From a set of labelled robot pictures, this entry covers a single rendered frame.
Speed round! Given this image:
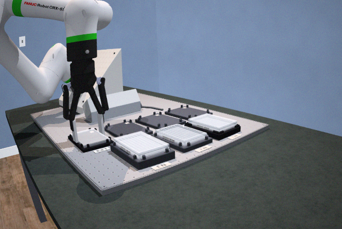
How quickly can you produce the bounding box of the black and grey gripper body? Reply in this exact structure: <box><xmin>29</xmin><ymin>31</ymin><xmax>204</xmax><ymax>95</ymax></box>
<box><xmin>70</xmin><ymin>60</ymin><xmax>97</xmax><ymax>94</ymax></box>

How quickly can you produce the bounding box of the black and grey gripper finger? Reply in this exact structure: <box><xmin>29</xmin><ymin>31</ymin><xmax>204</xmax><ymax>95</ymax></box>
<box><xmin>87</xmin><ymin>77</ymin><xmax>109</xmax><ymax>135</ymax></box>
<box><xmin>62</xmin><ymin>82</ymin><xmax>83</xmax><ymax>143</ymax></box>

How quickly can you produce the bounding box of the white button panel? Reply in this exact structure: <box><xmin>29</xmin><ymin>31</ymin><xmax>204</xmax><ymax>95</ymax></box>
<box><xmin>82</xmin><ymin>89</ymin><xmax>163</xmax><ymax>123</ymax></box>

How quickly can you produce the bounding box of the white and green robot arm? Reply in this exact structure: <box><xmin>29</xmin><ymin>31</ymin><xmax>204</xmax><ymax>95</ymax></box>
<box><xmin>0</xmin><ymin>0</ymin><xmax>113</xmax><ymax>104</ymax></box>

